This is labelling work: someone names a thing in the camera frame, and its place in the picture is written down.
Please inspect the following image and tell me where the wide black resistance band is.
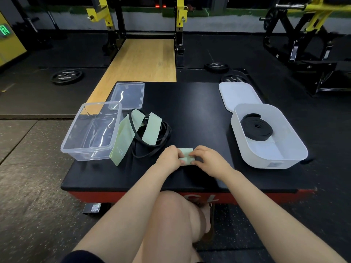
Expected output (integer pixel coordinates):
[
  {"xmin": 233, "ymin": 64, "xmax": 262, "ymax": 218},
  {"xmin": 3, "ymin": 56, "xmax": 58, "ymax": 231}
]
[{"xmin": 240, "ymin": 113, "xmax": 273, "ymax": 142}]

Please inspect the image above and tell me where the black plyo platform red side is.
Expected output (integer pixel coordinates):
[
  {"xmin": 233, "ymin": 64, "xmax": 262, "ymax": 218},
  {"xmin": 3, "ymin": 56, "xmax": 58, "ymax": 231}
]
[{"xmin": 61, "ymin": 80, "xmax": 317, "ymax": 205}]

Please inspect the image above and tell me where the yellow black exercise machine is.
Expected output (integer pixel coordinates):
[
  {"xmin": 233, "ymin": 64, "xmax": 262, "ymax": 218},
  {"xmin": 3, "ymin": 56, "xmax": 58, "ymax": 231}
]
[{"xmin": 259, "ymin": 0, "xmax": 351, "ymax": 96}]

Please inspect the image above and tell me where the clear plastic container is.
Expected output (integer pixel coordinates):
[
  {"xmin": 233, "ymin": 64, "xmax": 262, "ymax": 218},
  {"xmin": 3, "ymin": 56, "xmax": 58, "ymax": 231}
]
[{"xmin": 60, "ymin": 101, "xmax": 123, "ymax": 161}]

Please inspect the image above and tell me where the thin black resistance band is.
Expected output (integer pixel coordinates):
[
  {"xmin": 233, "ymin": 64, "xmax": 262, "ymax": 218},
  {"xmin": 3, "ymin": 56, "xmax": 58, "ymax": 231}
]
[{"xmin": 128, "ymin": 108, "xmax": 173, "ymax": 159}]

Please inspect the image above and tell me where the wooden lifting platform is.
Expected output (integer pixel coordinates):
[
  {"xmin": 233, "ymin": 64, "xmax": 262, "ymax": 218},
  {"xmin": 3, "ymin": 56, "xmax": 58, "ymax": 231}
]
[{"xmin": 87, "ymin": 38, "xmax": 177, "ymax": 115}]

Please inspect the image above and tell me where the white plastic lid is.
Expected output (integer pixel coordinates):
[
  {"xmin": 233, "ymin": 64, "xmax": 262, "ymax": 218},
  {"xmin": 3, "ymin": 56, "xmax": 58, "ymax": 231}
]
[{"xmin": 218, "ymin": 81, "xmax": 263, "ymax": 113}]

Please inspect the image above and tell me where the black weight plate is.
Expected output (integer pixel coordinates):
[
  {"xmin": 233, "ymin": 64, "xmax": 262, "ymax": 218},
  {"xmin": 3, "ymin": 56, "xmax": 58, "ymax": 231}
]
[
  {"xmin": 50, "ymin": 68, "xmax": 85, "ymax": 85},
  {"xmin": 220, "ymin": 74, "xmax": 250, "ymax": 84},
  {"xmin": 204, "ymin": 62, "xmax": 230, "ymax": 74}
]

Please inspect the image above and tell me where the dark navy shirt sleeve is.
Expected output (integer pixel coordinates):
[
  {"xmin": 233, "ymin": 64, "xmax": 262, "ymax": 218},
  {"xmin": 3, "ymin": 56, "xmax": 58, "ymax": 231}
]
[{"xmin": 61, "ymin": 249, "xmax": 105, "ymax": 263}]

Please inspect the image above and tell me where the person's left leg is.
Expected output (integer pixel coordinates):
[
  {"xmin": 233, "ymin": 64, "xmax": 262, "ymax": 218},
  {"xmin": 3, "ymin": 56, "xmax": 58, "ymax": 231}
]
[{"xmin": 133, "ymin": 190, "xmax": 212, "ymax": 263}]

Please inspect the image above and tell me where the white plastic bin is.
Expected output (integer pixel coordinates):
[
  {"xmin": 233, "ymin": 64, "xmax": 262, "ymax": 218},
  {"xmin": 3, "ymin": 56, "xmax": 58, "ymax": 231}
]
[{"xmin": 230, "ymin": 103, "xmax": 309, "ymax": 169}]

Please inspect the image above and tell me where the person's left hand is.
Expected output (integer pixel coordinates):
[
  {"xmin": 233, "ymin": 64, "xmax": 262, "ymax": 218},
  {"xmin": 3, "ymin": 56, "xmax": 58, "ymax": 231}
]
[{"xmin": 155, "ymin": 145, "xmax": 186, "ymax": 174}]

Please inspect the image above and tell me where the clear plastic lid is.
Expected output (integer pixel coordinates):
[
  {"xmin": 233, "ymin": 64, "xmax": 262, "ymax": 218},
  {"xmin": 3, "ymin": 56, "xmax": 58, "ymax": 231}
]
[{"xmin": 109, "ymin": 82, "xmax": 145, "ymax": 111}]

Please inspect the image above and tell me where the person's left forearm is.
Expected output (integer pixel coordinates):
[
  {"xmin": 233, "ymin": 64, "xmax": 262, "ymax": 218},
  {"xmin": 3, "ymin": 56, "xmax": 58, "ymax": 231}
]
[{"xmin": 72, "ymin": 164, "xmax": 172, "ymax": 263}]

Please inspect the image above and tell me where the person's right hand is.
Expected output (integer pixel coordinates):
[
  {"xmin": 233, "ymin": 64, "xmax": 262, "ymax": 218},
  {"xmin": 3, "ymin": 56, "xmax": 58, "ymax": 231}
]
[{"xmin": 189, "ymin": 145, "xmax": 236, "ymax": 181}]

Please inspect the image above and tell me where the brown sandal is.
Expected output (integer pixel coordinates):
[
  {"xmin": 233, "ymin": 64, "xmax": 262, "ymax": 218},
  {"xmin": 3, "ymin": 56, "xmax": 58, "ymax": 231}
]
[{"xmin": 200, "ymin": 203, "xmax": 215, "ymax": 244}]

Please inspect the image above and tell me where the yellow black squat rack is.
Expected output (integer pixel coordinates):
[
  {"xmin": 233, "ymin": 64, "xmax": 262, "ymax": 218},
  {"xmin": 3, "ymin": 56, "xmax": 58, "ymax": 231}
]
[{"xmin": 86, "ymin": 0, "xmax": 190, "ymax": 68}]

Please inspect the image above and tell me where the black upright bar holder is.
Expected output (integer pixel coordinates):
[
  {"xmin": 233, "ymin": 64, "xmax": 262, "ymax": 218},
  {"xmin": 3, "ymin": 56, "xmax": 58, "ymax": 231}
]
[{"xmin": 46, "ymin": 11, "xmax": 68, "ymax": 40}]

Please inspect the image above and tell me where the person's right forearm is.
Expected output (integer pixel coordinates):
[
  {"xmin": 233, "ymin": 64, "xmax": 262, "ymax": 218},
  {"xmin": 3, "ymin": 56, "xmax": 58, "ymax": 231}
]
[{"xmin": 222, "ymin": 169, "xmax": 347, "ymax": 263}]

